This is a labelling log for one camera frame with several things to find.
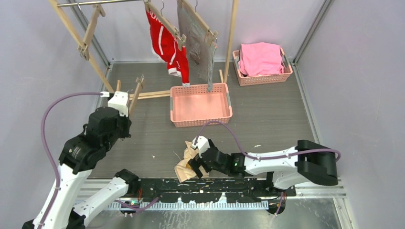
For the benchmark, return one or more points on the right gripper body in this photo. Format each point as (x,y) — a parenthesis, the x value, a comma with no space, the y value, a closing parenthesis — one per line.
(224,171)

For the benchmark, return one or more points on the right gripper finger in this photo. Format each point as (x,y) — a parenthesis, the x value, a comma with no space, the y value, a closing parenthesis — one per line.
(195,166)
(203,164)

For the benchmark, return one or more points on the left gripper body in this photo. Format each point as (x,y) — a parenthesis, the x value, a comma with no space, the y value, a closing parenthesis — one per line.
(123,130)

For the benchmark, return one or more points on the beige underwear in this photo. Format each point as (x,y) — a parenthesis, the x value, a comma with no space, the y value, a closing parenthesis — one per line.
(183,170)

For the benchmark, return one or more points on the beige clip hanger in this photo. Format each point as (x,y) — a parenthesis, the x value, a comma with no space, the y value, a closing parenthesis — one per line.
(84,45)
(135,95)

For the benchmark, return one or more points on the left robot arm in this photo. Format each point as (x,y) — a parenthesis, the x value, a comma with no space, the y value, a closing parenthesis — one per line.
(78,158)

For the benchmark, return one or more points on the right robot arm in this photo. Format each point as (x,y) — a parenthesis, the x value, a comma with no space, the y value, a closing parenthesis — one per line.
(305,162)

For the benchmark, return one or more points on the empty beige clip hanger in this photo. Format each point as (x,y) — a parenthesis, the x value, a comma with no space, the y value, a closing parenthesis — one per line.
(84,45)

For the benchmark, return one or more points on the red underwear white trim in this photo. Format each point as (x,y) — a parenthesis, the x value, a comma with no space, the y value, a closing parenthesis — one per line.
(167,50)

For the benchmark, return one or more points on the grey striped underwear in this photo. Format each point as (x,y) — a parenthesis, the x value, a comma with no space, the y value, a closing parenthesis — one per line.
(200,50)

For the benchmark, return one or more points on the beige hanger holding red underwear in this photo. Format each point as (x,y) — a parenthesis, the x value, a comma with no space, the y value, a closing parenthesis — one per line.
(156,14)

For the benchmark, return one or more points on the beige hanger holding striped underwear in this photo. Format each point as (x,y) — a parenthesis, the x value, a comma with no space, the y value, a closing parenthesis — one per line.
(192,10)

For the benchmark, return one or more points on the wooden clothes rack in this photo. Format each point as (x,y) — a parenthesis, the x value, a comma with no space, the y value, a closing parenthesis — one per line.
(64,18)

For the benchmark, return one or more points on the empty pink basket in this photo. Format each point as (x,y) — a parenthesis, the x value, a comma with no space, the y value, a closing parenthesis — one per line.
(195,106)

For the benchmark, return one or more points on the pink cloth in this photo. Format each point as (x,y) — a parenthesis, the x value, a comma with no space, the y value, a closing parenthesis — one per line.
(260,59)

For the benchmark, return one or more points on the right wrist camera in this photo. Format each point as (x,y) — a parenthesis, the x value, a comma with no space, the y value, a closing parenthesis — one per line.
(200,145)

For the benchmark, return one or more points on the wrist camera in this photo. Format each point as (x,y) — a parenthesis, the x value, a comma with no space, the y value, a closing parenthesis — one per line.
(200,145)
(117,100)

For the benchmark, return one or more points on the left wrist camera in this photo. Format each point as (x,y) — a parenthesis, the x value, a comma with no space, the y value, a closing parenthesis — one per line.
(117,100)

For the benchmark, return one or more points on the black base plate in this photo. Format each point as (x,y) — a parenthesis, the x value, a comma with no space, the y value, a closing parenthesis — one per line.
(170,190)

